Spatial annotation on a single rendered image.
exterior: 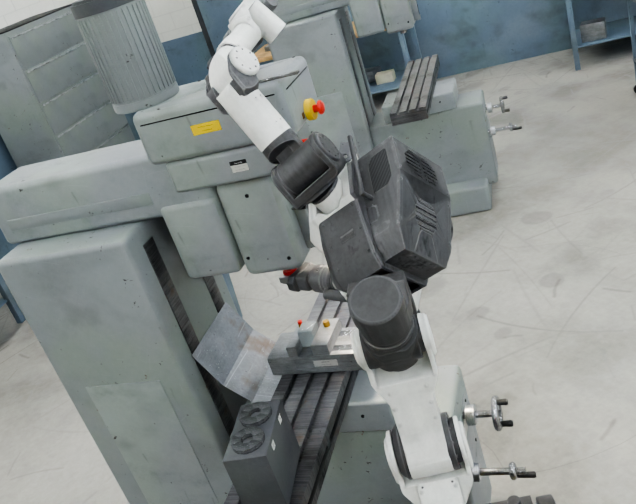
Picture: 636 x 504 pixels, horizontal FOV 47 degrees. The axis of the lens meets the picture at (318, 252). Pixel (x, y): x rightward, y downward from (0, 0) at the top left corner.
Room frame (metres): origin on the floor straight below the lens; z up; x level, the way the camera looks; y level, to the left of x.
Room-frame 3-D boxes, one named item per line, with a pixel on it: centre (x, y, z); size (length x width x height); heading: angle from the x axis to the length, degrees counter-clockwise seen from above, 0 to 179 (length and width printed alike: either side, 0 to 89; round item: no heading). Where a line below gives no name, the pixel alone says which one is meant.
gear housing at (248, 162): (2.14, 0.14, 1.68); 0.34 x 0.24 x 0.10; 67
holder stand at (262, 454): (1.60, 0.31, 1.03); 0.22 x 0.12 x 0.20; 164
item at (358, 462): (2.12, 0.08, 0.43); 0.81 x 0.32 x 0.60; 67
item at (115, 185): (2.32, 0.56, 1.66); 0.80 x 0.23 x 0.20; 67
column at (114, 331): (2.37, 0.67, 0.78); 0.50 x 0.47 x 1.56; 67
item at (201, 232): (2.20, 0.28, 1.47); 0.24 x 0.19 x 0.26; 157
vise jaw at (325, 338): (2.08, 0.06, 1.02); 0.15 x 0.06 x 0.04; 155
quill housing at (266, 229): (2.13, 0.11, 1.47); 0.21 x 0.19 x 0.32; 157
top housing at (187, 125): (2.13, 0.12, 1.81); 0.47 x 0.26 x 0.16; 67
